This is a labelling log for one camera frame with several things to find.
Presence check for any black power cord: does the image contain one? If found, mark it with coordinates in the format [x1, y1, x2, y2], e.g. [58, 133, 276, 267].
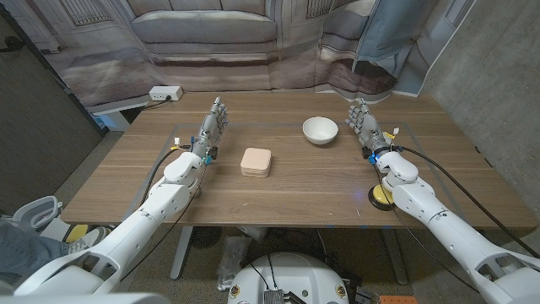
[141, 95, 173, 111]

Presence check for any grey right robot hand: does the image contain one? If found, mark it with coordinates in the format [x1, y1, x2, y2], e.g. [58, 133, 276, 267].
[344, 98, 390, 151]

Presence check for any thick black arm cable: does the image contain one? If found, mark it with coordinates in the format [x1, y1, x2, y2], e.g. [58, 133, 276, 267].
[390, 144, 540, 259]
[139, 144, 193, 206]

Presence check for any black round ribbed object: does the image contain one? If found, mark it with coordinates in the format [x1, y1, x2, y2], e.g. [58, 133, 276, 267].
[189, 226, 224, 249]

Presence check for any orange block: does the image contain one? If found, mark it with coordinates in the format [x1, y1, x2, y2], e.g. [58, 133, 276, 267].
[379, 295, 419, 304]

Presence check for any white domed robot base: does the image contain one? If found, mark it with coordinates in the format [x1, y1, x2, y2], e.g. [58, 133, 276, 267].
[227, 252, 350, 304]

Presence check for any white ceramic bowl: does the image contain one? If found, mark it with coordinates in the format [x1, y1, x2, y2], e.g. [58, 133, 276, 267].
[302, 116, 339, 146]

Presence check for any yellow round object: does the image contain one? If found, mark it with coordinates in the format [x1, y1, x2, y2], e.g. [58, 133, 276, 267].
[62, 223, 89, 244]

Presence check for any printed sofa room backdrop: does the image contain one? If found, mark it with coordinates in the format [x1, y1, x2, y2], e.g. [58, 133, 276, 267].
[31, 0, 478, 109]

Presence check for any white table leg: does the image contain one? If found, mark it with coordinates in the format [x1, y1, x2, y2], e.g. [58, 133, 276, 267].
[170, 226, 194, 280]

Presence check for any person's leg in jeans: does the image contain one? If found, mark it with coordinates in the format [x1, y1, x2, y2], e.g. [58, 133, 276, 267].
[0, 221, 71, 288]

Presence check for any dark perforated partition panel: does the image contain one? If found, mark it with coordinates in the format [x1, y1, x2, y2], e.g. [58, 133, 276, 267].
[0, 3, 109, 216]

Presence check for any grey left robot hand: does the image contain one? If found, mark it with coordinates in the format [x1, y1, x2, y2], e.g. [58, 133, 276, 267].
[192, 96, 230, 155]

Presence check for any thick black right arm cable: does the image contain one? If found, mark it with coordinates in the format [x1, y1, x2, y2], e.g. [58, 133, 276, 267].
[390, 144, 540, 259]

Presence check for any white power strip box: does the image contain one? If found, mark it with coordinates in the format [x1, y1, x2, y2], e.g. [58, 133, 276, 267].
[148, 85, 185, 102]

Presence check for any white sneaker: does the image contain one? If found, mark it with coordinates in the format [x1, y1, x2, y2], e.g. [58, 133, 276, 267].
[67, 226, 114, 255]

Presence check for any grey table leg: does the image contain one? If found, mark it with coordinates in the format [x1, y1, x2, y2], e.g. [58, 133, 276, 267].
[381, 230, 409, 286]

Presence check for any yellow button with black base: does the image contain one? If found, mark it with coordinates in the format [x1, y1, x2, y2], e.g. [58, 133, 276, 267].
[368, 184, 396, 212]

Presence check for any clear plastic bag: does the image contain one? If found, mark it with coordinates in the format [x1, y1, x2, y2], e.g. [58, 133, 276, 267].
[217, 235, 252, 292]

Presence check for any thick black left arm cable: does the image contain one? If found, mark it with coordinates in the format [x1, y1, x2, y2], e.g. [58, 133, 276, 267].
[139, 144, 193, 206]

